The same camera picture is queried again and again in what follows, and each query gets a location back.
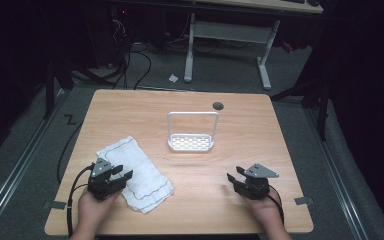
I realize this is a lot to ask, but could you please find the black stand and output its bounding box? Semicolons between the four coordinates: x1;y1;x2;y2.
269;78;332;142
42;59;76;120

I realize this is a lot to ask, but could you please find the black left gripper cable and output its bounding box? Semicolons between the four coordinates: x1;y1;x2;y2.
66;164;96;238

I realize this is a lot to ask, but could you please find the person's right hand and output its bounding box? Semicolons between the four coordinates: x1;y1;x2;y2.
241;192;283;231

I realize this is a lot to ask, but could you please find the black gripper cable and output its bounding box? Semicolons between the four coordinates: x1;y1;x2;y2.
66;164;96;238
267;184;285;225

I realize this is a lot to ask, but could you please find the bundle of black floor cables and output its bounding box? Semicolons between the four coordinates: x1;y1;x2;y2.
74;19;153;91

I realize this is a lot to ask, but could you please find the thin black floor cable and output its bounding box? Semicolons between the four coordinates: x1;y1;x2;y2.
56;121;85;185

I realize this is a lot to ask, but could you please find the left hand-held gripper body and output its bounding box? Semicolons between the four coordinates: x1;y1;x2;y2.
87;157;125;201

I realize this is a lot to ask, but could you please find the white rack with handle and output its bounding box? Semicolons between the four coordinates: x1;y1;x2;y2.
166;110;220;153

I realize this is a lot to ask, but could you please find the dark computer tower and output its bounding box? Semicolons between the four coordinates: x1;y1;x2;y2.
82;5;132;69

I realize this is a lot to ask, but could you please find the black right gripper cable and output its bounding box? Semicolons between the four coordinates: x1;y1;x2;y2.
267;184;285;225

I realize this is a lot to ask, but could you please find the grey tape strip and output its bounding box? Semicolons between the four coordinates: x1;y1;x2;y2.
42;200;68;211
294;196;315;206

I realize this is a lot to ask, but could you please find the desk with white legs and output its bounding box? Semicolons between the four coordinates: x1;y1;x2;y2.
182;0;325;91

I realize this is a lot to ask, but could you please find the metal floor rail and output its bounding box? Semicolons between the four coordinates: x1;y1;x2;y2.
0;89;70;236
303;105;370;240

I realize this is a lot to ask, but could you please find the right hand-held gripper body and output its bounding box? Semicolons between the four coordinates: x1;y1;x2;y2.
234;162;280;201

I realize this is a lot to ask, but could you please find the person's left hand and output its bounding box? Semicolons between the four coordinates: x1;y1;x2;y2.
76;189;121;232

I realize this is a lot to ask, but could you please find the white towel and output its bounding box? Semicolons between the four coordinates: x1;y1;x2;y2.
96;135;175;215

